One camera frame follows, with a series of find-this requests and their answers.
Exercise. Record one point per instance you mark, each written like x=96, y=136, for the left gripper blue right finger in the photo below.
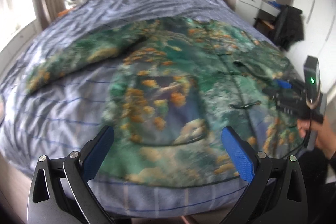
x=251, y=168

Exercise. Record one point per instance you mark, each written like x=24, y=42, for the blue striped duvet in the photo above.
x=62, y=116

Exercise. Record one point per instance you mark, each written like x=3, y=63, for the wooden chair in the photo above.
x=263, y=26

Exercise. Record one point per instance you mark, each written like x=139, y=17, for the white wardrobe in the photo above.
x=319, y=38

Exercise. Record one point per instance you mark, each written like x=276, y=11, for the right hand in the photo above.
x=325, y=136

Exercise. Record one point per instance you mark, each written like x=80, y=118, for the green patterned silk jacket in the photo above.
x=179, y=83

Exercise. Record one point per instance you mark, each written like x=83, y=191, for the white desk with drawers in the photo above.
x=251, y=10

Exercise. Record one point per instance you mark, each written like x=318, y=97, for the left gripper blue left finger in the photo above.
x=84, y=167

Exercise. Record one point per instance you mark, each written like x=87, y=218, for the white window cabinet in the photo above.
x=18, y=44

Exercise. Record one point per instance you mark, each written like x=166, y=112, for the black jacket on chair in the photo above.
x=288, y=28

